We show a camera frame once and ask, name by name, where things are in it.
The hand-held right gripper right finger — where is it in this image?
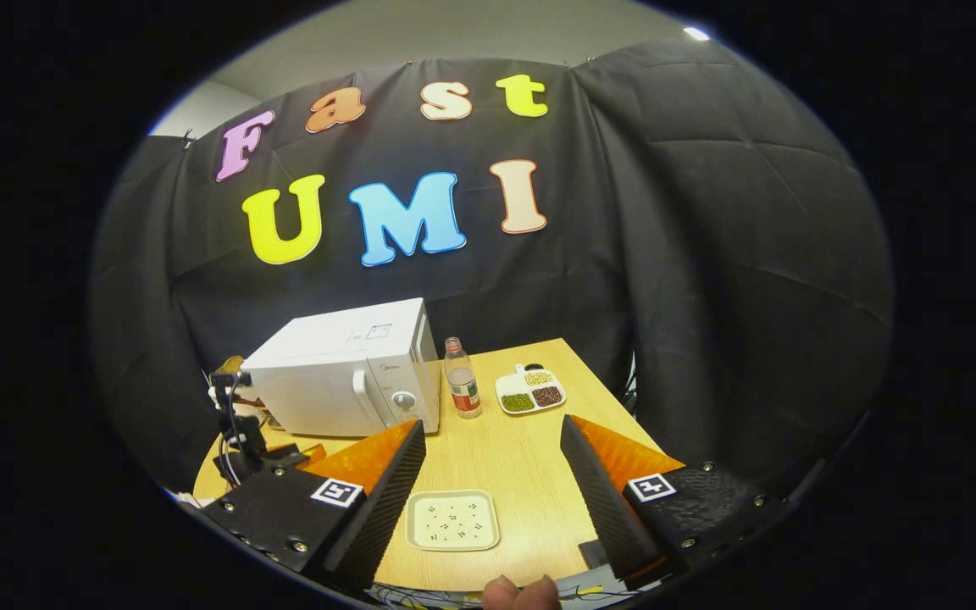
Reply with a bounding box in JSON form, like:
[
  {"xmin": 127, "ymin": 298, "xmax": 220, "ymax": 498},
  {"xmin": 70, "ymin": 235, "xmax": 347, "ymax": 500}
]
[{"xmin": 559, "ymin": 413, "xmax": 794, "ymax": 585}]

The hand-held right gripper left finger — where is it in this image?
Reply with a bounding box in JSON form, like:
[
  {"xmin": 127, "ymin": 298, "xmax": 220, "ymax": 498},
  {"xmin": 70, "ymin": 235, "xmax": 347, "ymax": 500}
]
[{"xmin": 200, "ymin": 419, "xmax": 428, "ymax": 592}]

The white microwave oven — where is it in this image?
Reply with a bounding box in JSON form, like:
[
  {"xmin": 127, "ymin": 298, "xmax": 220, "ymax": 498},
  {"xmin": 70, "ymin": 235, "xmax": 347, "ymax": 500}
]
[{"xmin": 240, "ymin": 297, "xmax": 442, "ymax": 439}]

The white toaster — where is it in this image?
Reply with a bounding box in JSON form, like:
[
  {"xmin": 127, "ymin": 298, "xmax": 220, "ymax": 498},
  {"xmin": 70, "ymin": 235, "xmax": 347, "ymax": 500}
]
[{"xmin": 219, "ymin": 371, "xmax": 262, "ymax": 420}]

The square cream plate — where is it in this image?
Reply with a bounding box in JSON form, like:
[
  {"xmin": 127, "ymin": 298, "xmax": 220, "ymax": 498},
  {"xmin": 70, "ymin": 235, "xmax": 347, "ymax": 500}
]
[{"xmin": 404, "ymin": 489, "xmax": 502, "ymax": 553}]

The divided dish of beans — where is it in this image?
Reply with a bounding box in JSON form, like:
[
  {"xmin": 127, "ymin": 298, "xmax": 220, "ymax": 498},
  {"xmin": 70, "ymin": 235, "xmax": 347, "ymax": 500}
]
[{"xmin": 494, "ymin": 363, "xmax": 568, "ymax": 417}]

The clear bottle with red label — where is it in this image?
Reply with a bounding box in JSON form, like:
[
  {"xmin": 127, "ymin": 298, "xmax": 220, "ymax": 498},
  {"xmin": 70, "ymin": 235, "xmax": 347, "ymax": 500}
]
[{"xmin": 443, "ymin": 336, "xmax": 483, "ymax": 420}]

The black backdrop cloth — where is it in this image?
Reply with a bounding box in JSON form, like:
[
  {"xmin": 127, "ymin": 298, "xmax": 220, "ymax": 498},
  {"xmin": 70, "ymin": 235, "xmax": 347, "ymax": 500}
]
[{"xmin": 88, "ymin": 38, "xmax": 896, "ymax": 501}]

